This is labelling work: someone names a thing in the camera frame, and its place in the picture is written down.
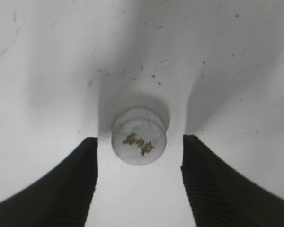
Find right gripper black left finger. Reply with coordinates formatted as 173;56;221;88
0;137;98;227

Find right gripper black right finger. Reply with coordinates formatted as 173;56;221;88
181;135;284;227

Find white bottle cap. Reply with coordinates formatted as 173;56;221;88
112;108;167;166

